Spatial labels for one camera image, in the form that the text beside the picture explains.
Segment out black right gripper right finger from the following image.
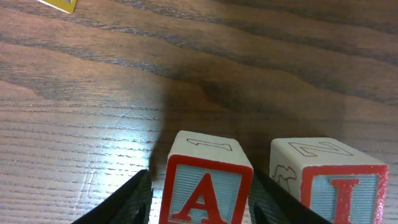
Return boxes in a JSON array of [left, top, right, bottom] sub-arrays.
[[248, 169, 331, 224]]

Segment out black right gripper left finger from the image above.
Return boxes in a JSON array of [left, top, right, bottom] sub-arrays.
[[72, 169, 153, 224]]

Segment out red letter A block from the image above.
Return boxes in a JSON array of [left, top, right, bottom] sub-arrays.
[[159, 131, 254, 224]]

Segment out red letter I block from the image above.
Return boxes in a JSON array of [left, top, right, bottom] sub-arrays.
[[269, 138, 389, 224]]

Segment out yellow wooden block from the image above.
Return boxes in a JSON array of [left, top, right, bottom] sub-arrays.
[[38, 0, 77, 14]]

